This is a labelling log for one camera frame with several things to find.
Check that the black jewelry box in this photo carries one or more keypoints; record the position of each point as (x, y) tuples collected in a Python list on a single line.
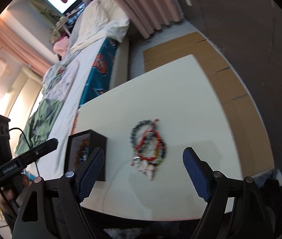
[(80, 146)]

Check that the green hanging garment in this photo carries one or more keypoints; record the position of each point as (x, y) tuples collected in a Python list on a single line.
[(46, 10)]

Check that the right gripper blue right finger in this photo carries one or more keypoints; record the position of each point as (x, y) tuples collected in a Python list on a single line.
[(249, 218)]

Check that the pink curtain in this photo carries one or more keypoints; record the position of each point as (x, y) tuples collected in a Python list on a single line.
[(22, 51), (150, 15)]

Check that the beige headboard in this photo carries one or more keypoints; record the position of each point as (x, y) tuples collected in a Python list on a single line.
[(21, 97)]

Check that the white wall switch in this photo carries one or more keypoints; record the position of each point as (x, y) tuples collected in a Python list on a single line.
[(188, 2)]

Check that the pink curtain left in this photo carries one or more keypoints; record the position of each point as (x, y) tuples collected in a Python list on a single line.
[(22, 51)]

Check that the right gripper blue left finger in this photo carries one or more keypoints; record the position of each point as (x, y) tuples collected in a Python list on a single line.
[(37, 217)]

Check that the green garment on bed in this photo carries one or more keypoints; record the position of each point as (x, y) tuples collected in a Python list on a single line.
[(39, 126)]

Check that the person left hand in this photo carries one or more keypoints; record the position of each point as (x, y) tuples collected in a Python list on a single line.
[(9, 194)]

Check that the small white side table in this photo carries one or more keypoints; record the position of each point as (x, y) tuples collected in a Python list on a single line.
[(66, 22)]

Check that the white low table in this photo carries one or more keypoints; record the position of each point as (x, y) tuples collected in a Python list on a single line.
[(179, 96)]

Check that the pink curtain right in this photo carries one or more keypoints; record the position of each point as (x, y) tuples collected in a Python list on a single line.
[(150, 15)]

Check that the dark wooden wardrobe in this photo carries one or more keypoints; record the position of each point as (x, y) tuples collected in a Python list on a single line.
[(249, 34)]

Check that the bed with teal sheet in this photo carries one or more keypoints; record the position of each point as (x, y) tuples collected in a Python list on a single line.
[(68, 85)]

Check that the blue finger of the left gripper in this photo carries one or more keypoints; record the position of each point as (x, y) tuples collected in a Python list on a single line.
[(44, 149)]

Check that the cardboard floor sheets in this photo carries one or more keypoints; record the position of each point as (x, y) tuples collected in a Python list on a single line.
[(250, 135)]

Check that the white fleece blanket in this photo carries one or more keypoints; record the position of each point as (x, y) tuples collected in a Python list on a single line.
[(51, 165)]

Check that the white tassel pendant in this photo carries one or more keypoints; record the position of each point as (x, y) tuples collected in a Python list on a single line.
[(147, 169)]

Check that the white duvet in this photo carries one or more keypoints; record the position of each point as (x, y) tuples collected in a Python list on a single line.
[(101, 18)]

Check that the pink plush toy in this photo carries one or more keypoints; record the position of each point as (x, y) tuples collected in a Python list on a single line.
[(61, 46)]

